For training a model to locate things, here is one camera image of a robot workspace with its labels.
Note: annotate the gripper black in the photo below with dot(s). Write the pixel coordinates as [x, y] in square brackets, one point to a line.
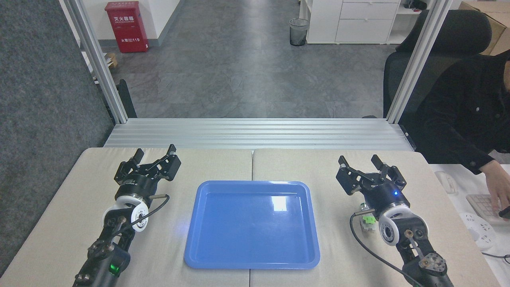
[137, 185]
[384, 197]

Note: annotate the blue plastic tray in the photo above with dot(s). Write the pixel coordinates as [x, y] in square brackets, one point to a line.
[251, 227]

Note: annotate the person's hand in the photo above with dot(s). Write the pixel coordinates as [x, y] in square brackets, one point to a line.
[501, 183]

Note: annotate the white computer mouse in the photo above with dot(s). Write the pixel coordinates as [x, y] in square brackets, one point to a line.
[445, 182]

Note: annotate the person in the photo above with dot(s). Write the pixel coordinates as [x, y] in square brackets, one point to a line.
[462, 115]

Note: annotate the small wooden block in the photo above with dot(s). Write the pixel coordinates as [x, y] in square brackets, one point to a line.
[112, 59]

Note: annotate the grey felt partition panel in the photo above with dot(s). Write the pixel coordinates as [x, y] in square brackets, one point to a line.
[44, 119]

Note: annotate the white keyboard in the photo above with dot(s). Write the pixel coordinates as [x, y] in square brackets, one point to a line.
[482, 207]

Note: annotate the white power strip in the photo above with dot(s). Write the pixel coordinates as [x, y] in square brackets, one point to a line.
[478, 231]

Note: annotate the red fire extinguisher box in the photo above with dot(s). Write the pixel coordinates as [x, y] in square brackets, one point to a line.
[126, 28]

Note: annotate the white drawer cabinet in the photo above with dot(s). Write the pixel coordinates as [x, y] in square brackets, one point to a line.
[358, 22]

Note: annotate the black office chair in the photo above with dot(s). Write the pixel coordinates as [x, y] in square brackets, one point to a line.
[458, 36]

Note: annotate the brown cardboard box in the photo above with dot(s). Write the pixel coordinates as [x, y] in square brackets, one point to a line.
[498, 24]

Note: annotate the black frame bracket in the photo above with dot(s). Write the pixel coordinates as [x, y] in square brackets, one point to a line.
[408, 137]
[127, 99]

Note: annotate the silver aluminium post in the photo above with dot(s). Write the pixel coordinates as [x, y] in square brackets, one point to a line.
[418, 59]
[97, 63]

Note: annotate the silver aluminium rail platform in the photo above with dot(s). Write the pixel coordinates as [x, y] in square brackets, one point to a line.
[259, 133]

